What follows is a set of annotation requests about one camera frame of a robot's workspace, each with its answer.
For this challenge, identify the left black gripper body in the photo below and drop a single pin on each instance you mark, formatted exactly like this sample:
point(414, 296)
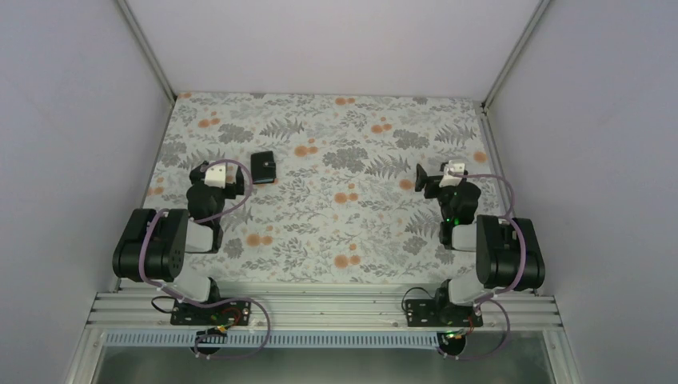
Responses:
point(232, 191)

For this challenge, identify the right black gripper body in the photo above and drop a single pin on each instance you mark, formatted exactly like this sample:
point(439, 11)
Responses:
point(446, 210)

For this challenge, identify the black leather card holder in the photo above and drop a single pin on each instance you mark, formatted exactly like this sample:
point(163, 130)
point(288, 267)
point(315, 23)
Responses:
point(263, 167)

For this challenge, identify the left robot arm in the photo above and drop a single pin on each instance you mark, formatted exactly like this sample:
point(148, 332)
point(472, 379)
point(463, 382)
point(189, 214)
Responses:
point(154, 243)

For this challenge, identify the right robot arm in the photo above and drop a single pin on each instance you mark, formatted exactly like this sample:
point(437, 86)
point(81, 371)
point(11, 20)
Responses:
point(506, 249)

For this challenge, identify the floral table mat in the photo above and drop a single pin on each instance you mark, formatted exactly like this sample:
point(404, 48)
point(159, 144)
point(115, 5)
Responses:
point(343, 207)

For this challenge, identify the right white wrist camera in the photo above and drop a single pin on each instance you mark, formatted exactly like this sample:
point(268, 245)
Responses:
point(452, 173)

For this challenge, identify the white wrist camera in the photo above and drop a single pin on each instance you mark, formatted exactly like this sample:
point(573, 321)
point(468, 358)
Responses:
point(216, 176)
point(452, 173)

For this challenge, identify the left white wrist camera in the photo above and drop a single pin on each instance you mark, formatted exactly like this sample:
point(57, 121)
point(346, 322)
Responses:
point(216, 176)

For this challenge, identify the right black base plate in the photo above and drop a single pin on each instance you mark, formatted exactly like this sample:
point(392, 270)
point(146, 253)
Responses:
point(428, 313)

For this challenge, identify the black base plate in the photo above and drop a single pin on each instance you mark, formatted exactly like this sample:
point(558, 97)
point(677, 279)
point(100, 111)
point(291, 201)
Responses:
point(428, 313)
point(232, 313)

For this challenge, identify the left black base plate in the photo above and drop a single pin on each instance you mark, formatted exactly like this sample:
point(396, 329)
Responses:
point(232, 313)

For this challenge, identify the aluminium mounting rail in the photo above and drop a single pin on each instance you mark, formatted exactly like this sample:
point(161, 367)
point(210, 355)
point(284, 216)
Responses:
point(307, 310)

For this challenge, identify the slotted cable duct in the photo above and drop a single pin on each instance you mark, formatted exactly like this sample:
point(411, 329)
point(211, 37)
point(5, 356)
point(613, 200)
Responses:
point(277, 339)

